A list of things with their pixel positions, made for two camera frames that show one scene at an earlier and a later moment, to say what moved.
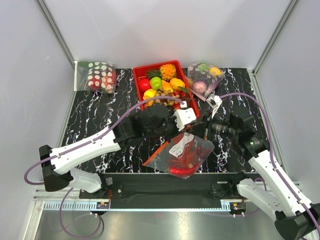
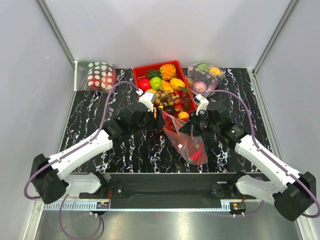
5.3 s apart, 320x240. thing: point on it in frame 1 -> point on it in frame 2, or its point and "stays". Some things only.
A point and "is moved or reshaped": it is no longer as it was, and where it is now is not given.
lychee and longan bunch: (181, 95) stays
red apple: (144, 84) stays
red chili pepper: (183, 170) -> (195, 156)
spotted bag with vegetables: (202, 78) stays
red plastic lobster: (186, 152) is moved or reshaped
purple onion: (199, 87) stays
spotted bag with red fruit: (95, 76) stays
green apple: (155, 83) stays
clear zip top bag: (182, 155) is moved or reshaped
